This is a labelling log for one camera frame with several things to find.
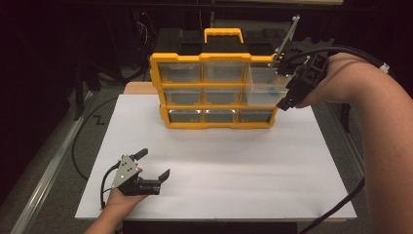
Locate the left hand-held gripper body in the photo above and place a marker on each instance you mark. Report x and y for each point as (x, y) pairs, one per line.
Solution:
(126, 175)

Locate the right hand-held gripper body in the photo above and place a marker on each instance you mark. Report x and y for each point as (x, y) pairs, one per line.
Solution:
(311, 70)

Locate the clear plastic drawer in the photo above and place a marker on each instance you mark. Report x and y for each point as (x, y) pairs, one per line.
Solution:
(259, 94)

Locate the yellow black organizer cabinet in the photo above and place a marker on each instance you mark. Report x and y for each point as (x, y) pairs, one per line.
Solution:
(224, 85)

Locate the person's left hand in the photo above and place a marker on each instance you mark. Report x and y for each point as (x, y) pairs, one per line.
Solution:
(117, 201)

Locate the person's right hand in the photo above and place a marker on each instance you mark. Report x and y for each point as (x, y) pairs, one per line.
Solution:
(337, 81)

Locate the black metal stand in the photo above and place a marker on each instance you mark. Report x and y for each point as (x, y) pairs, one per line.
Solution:
(79, 97)
(346, 118)

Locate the set of clear bins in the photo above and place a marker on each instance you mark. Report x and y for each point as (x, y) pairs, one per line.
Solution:
(181, 73)

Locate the aluminium floor rail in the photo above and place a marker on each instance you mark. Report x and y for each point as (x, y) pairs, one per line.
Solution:
(350, 143)
(48, 177)

